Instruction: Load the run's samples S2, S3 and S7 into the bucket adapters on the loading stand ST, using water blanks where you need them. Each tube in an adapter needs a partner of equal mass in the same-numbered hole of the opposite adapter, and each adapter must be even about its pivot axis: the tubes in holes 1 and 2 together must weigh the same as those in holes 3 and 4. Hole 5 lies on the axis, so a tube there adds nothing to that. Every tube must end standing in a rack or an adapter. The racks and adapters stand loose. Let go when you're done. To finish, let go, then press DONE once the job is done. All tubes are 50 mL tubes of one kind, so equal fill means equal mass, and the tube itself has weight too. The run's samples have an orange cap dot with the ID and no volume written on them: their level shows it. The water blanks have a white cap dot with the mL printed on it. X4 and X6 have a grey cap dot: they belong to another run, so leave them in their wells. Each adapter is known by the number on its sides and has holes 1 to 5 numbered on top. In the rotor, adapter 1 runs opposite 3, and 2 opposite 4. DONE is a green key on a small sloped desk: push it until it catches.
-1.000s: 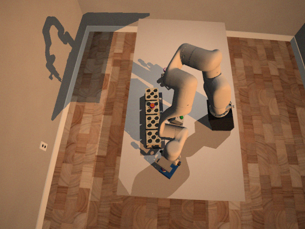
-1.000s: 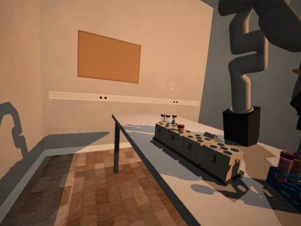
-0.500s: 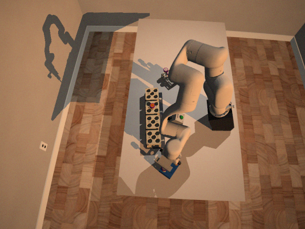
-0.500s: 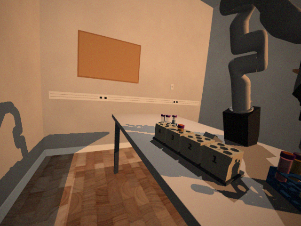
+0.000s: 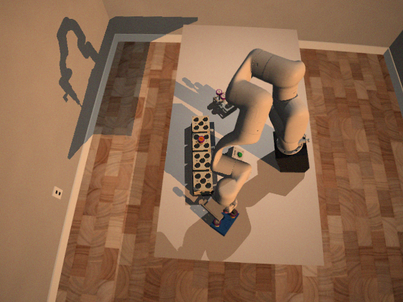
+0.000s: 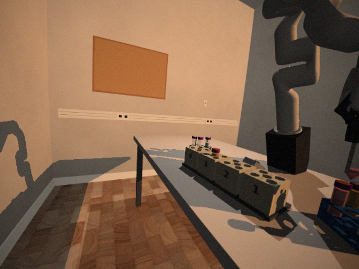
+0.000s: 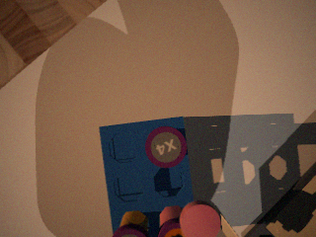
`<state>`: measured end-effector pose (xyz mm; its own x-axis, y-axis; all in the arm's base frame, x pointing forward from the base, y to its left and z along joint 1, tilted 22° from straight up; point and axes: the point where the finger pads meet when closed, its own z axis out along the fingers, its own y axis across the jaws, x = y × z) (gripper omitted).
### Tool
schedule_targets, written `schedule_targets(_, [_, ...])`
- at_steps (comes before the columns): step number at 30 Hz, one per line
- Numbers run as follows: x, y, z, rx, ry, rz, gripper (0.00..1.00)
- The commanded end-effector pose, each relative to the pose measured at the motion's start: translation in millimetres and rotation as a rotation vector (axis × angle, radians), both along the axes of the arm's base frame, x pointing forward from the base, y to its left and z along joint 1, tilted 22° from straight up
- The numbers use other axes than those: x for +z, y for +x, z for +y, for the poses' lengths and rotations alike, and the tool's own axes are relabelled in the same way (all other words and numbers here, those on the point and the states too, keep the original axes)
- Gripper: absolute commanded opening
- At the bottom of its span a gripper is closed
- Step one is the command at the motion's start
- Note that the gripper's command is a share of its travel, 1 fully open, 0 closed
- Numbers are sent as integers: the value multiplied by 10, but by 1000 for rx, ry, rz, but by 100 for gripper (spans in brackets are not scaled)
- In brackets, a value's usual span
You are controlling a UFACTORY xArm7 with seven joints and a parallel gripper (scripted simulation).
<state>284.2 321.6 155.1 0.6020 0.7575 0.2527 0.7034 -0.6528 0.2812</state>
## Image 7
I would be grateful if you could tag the blue tube rack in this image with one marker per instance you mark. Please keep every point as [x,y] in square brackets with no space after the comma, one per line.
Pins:
[123,147]

